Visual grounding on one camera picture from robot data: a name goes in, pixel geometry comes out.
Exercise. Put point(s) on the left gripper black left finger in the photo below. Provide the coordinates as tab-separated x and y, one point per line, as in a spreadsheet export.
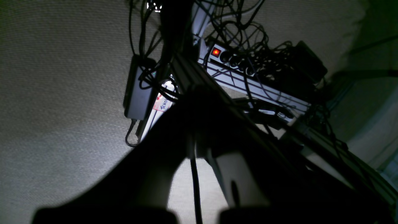
136	191

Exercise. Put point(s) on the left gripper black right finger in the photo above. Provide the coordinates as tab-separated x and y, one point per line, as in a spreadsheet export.
272	173

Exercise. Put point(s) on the black power adapter brick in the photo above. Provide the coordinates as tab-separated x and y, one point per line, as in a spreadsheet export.
138	94

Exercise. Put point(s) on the white power strip red switch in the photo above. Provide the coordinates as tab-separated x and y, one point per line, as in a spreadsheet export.
231	77

